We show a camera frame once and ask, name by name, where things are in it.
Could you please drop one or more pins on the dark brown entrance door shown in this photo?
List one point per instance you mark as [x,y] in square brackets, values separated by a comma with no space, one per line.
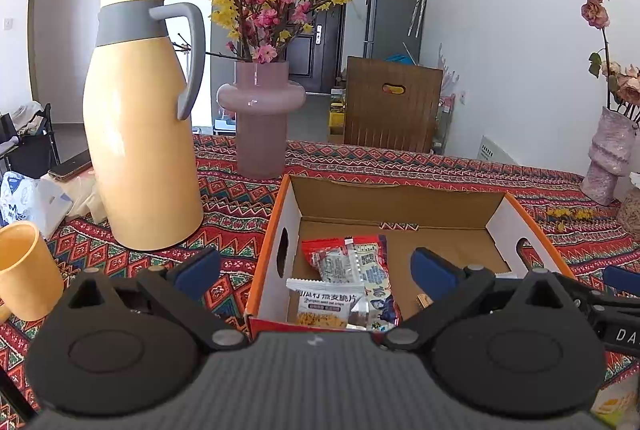
[314,58]

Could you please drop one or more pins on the fallen yellow petals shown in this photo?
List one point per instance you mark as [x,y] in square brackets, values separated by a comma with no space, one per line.
[561,218]

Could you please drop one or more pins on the wooden slatted chair back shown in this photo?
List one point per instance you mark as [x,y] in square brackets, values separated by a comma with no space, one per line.
[391,105]

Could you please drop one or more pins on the white plastic bag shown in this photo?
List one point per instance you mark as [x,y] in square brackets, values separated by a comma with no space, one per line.
[35,200]

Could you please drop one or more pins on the dried pink roses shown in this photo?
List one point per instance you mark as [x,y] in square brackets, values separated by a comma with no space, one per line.
[622,82]

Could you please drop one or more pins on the white cracker snack packet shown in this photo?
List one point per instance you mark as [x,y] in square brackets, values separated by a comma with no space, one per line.
[322,304]

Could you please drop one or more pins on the patterned red tablecloth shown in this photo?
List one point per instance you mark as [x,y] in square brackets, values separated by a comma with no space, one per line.
[234,393]

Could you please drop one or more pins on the clear jar of seeds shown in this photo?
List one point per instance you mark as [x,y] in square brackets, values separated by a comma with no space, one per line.
[629,213]

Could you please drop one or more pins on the textured mauve ceramic vase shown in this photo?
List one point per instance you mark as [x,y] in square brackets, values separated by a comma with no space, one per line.
[610,155]

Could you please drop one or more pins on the red blue snack packet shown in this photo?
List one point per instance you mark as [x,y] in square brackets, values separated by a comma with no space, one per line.
[358,259]

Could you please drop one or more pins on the red cardboard pumpkin box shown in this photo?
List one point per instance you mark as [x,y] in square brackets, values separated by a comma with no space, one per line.
[463,227]

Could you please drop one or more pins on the grey refrigerator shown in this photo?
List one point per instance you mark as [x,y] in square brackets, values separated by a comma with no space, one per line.
[394,29]

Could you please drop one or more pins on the black folding chair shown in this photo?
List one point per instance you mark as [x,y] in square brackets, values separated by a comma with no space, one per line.
[36,153]

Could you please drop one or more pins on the yellow ceramic mug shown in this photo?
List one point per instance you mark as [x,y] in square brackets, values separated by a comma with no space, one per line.
[30,281]

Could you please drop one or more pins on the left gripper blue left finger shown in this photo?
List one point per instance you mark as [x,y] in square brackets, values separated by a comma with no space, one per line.
[174,294]

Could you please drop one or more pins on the pink glass vase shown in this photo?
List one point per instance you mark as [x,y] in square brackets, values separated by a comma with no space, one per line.
[261,97]

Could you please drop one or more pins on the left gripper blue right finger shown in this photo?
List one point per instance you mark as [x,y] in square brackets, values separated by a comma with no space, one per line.
[455,292]

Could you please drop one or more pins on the yellow thermos jug grey handle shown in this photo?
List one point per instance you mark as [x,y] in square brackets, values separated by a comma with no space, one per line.
[143,79]

